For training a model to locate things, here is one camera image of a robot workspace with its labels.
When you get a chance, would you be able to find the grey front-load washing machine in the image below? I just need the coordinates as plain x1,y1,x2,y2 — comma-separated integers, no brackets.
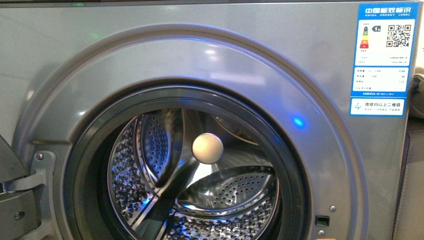
0,0,424,240

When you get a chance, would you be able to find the steel perforated drum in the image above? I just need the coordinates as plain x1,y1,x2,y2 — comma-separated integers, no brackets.
107,108,281,240

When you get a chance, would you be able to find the washing machine glass door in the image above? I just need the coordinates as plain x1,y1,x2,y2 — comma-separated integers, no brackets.
0,137,40,240

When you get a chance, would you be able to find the beige sofa beside washer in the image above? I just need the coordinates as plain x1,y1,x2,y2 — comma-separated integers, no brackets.
392,65,424,240

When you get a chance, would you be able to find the blue energy efficiency label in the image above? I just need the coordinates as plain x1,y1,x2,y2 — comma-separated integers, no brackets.
350,1,420,117

